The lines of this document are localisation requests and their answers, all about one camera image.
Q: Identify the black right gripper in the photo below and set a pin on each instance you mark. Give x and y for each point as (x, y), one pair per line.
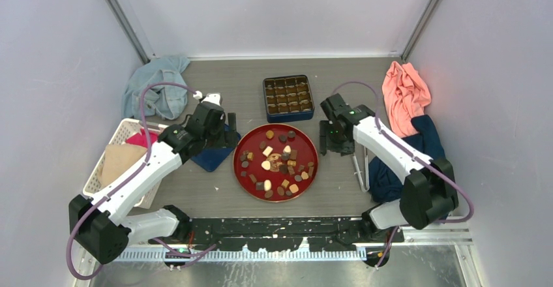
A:
(326, 143)

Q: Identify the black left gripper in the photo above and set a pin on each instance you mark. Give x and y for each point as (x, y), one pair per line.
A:
(222, 141)

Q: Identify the metal tongs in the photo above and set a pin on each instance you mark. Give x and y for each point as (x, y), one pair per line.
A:
(361, 170)

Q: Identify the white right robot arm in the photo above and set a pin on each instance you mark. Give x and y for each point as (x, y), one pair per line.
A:
(428, 191)

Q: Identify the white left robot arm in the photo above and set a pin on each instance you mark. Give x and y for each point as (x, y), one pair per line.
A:
(102, 225)

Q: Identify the caramel ridged oval chocolate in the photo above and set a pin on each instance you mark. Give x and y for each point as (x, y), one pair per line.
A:
(269, 134)

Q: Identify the white rectangular chocolate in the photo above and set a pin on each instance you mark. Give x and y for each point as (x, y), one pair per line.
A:
(267, 151)

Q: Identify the blue chocolate box with dividers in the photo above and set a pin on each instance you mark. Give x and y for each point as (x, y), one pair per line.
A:
(288, 99)

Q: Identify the caramel cube chocolate bottom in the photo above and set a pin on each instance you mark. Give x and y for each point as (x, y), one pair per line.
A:
(293, 188)

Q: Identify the white oval chocolate bottom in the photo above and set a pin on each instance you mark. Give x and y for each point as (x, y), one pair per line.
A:
(267, 185)

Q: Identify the blue box lid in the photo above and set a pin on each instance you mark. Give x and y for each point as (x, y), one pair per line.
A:
(218, 149)

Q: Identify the red round tray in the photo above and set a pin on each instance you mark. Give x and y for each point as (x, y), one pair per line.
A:
(300, 167)

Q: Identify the light blue cloth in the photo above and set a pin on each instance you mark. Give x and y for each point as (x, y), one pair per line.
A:
(162, 79)

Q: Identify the dark navy cloth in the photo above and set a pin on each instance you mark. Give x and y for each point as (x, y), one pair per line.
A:
(384, 185)

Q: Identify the pink cloth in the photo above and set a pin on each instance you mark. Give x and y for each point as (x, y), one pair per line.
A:
(405, 95)

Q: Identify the magenta cloth in basket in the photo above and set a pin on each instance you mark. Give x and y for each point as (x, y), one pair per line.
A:
(140, 138)

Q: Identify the white perforated basket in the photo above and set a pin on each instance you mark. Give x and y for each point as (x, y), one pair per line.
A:
(126, 129)

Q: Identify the tan cloth in basket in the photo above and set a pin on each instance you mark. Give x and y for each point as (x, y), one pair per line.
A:
(117, 160)

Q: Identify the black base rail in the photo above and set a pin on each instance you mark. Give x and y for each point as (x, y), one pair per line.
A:
(321, 234)

